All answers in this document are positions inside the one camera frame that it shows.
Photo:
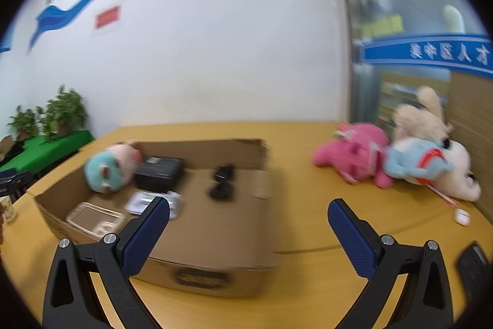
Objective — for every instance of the small cardboard box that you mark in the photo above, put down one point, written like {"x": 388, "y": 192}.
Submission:
{"x": 5, "y": 148}

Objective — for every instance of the white device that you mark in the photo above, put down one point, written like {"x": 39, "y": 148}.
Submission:
{"x": 138, "y": 202}

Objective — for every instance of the thin pink stick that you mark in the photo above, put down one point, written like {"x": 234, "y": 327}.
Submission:
{"x": 443, "y": 196}

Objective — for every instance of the red wall sign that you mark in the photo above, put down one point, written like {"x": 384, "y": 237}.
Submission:
{"x": 108, "y": 17}

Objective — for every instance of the beige plush toy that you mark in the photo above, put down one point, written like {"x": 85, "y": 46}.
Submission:
{"x": 416, "y": 119}

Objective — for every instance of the small potted plant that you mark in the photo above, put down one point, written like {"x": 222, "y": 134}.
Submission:
{"x": 25, "y": 122}

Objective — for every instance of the brown cardboard panel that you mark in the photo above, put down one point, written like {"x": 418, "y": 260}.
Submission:
{"x": 472, "y": 113}

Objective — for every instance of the large potted plant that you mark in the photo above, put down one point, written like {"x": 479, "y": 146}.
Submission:
{"x": 65, "y": 109}

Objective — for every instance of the grey door frame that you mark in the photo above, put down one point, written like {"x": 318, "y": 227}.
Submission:
{"x": 356, "y": 82}

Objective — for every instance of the clear plastic container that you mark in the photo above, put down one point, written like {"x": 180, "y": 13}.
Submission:
{"x": 90, "y": 217}

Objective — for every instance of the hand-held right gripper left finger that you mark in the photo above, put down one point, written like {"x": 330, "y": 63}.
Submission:
{"x": 148, "y": 232}

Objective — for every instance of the green cloth covered table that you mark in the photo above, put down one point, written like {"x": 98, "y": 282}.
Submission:
{"x": 46, "y": 151}

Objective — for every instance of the yellow sticky note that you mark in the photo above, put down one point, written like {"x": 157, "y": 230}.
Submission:
{"x": 369, "y": 27}
{"x": 396, "y": 23}
{"x": 383, "y": 25}

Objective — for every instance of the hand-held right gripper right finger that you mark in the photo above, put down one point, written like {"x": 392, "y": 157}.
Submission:
{"x": 352, "y": 236}

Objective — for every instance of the teal and pink plush toy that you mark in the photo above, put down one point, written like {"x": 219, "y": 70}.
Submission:
{"x": 104, "y": 169}

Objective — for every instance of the black product box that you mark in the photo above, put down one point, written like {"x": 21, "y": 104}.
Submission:
{"x": 160, "y": 173}

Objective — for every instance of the white earbuds case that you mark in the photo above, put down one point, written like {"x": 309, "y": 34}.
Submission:
{"x": 461, "y": 217}

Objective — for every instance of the black sunglasses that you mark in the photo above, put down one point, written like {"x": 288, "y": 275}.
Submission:
{"x": 221, "y": 190}

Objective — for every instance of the blue glass banner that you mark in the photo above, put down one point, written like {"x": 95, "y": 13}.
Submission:
{"x": 423, "y": 51}

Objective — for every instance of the blue plush toy red collar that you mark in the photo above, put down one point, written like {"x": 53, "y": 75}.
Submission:
{"x": 404, "y": 159}

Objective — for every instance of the large cardboard box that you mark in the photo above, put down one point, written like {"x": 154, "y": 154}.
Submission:
{"x": 231, "y": 228}

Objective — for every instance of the black smartphone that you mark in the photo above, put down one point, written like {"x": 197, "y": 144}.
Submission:
{"x": 472, "y": 267}

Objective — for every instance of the wooden desktop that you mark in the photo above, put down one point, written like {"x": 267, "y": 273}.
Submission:
{"x": 308, "y": 221}

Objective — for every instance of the patterned paper cup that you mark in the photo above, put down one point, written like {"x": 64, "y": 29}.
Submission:
{"x": 7, "y": 209}

